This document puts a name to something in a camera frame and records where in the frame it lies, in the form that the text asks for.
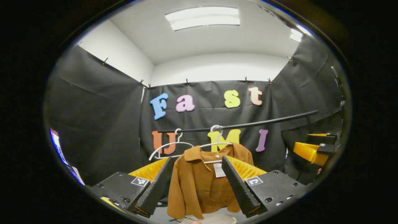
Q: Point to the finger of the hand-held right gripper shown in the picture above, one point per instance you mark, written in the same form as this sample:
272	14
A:
323	138
307	152

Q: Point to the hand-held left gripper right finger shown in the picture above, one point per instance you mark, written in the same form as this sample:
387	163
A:
241	189

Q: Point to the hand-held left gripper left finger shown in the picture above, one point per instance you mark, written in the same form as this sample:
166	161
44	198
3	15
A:
155	189

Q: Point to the white laundry hamper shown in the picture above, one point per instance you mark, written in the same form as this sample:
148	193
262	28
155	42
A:
217	218

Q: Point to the brown jacket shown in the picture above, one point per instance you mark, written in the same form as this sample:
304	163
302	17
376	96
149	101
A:
192	183

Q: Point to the white clothes hanger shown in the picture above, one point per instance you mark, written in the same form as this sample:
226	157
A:
169	143
214	144

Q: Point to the black clothes rack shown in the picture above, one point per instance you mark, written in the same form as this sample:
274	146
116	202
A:
267	122

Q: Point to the black backdrop cloth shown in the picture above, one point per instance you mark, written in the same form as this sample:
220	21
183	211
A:
102	124

